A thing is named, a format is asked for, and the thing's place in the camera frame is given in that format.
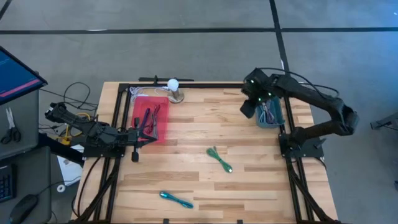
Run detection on black-handled scissors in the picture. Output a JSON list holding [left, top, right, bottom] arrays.
[[0, 107, 22, 145]]

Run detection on black floor cables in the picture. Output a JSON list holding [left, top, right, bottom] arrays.
[[39, 82, 99, 110]]

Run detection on yellow clamp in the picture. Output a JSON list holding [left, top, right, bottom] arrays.
[[60, 111, 91, 146]]

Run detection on grey-teal plastic bin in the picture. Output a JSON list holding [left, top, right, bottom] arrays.
[[254, 90, 286, 129]]

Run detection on black computer mouse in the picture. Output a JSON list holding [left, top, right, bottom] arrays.
[[8, 194, 40, 224]]

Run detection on grey desk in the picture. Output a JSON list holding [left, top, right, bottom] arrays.
[[0, 88, 53, 224]]

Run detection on teal braided cable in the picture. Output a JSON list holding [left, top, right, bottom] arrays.
[[159, 190, 194, 209]]

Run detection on white paper sheet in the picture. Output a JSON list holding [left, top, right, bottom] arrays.
[[57, 145, 84, 187]]

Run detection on white pink USB cable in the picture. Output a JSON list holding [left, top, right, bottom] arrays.
[[260, 105, 274, 125]]

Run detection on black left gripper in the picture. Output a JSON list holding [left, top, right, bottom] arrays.
[[116, 126, 159, 149]]

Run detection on red braided cable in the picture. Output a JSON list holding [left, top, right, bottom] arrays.
[[148, 104, 162, 135]]

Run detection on grey braided cable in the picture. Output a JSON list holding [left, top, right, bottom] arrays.
[[151, 119, 160, 140]]

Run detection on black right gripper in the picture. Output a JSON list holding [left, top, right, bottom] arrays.
[[241, 67, 277, 105]]

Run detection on green USB cable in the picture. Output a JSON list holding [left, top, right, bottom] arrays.
[[206, 146, 234, 174]]

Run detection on red translucent plastic bin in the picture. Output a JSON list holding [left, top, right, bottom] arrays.
[[130, 95, 171, 146]]

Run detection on white lamp power cable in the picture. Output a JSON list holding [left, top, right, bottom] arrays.
[[129, 86, 170, 104]]

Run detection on black aluminium table frame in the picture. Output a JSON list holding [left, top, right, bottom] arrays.
[[72, 72, 343, 224]]

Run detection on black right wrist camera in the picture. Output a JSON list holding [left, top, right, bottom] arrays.
[[239, 99, 258, 119]]

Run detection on table lamp with white bulb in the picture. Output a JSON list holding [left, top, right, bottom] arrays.
[[167, 78, 185, 104]]

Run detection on black keyboard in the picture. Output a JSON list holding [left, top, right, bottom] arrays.
[[0, 164, 16, 203]]

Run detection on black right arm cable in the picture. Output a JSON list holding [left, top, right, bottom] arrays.
[[257, 66, 340, 98]]

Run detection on purple USB cable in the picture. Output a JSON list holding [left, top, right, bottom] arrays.
[[263, 102, 277, 124]]

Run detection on computer monitor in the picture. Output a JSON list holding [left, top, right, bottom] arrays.
[[0, 45, 49, 106]]

